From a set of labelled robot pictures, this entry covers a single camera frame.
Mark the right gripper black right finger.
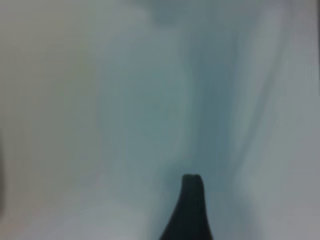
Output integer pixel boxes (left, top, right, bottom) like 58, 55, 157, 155
191, 174, 213, 240

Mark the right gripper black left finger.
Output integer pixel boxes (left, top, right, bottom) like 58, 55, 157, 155
159, 173, 193, 240

